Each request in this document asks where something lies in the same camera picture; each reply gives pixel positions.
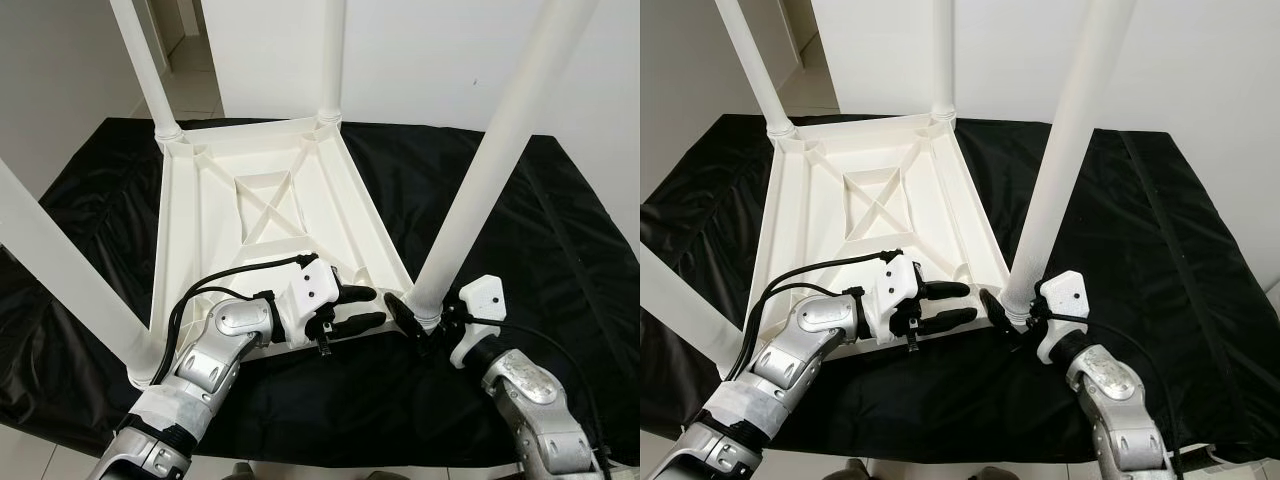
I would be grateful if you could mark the grey robot foot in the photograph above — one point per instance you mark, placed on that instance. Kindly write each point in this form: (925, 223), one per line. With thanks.
(240, 472)
(385, 474)
(855, 470)
(990, 474)

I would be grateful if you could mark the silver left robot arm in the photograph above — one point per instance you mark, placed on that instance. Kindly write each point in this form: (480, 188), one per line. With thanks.
(215, 340)
(810, 330)

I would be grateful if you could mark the grey right robot foot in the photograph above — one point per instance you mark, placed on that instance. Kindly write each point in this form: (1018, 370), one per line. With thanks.
(990, 474)
(385, 474)

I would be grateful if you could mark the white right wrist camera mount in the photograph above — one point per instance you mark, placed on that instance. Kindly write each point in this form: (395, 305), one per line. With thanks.
(485, 298)
(1065, 293)

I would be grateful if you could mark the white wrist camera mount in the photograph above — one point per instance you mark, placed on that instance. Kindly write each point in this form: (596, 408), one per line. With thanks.
(1065, 293)
(893, 280)
(312, 285)
(485, 298)

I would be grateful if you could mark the white plastic table top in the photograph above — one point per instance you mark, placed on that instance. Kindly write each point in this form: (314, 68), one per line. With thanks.
(200, 230)
(810, 230)

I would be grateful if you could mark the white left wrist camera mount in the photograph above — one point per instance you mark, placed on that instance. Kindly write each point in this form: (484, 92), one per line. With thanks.
(893, 280)
(312, 285)

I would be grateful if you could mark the grey left robot foot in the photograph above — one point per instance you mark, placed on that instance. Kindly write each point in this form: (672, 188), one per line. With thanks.
(240, 472)
(855, 470)

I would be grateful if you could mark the black cloth table cover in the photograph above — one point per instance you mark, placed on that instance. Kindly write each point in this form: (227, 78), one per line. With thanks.
(1180, 300)
(560, 260)

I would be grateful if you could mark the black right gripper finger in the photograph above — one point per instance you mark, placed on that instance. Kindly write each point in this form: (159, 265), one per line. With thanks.
(406, 316)
(999, 311)

